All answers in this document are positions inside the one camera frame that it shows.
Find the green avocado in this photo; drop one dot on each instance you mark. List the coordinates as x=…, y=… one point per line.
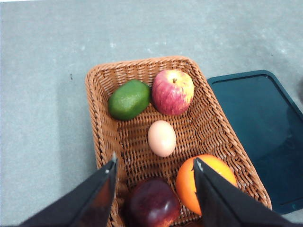
x=129, y=100

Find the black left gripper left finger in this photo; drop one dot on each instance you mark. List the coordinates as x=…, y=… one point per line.
x=89, y=206

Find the beige egg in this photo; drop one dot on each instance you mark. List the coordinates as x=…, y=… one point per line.
x=161, y=138

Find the red yellow apple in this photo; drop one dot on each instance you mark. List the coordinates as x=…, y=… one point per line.
x=172, y=92

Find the dark teal rectangular tray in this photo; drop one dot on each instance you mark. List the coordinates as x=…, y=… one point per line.
x=270, y=126

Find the orange fruit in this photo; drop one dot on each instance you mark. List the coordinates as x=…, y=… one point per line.
x=185, y=182

